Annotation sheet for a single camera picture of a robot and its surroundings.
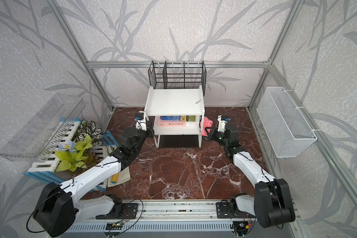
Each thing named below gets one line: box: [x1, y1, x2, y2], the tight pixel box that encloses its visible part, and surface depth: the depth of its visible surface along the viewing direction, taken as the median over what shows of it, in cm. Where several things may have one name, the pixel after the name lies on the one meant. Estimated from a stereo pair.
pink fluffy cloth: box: [199, 116, 214, 137], surface depth 83 cm
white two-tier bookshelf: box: [144, 85, 206, 149], surface depth 82 cm
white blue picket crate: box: [23, 117, 119, 192], surface depth 63 cm
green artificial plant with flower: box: [54, 134, 93, 173], surface depth 68 cm
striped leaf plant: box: [76, 119, 104, 147], surface depth 75 cm
